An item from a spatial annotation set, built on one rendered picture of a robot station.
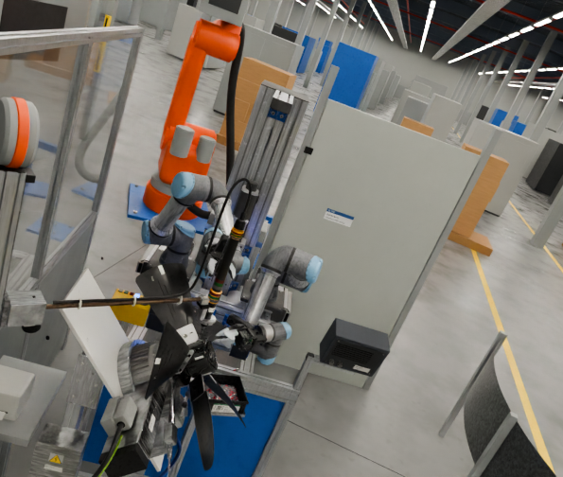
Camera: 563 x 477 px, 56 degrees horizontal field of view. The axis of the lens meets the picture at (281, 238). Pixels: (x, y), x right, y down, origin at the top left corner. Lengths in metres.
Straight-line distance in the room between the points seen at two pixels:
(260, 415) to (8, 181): 1.70
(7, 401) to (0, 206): 0.80
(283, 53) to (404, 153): 8.92
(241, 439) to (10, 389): 1.19
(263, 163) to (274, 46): 9.80
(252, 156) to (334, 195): 1.07
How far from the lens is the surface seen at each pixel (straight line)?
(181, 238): 2.67
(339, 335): 2.33
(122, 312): 2.34
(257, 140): 2.69
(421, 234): 3.86
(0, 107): 1.36
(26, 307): 1.58
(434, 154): 3.70
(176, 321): 1.88
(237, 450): 2.80
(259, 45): 12.51
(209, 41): 5.72
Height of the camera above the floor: 2.30
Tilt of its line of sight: 21 degrees down
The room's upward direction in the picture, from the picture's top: 21 degrees clockwise
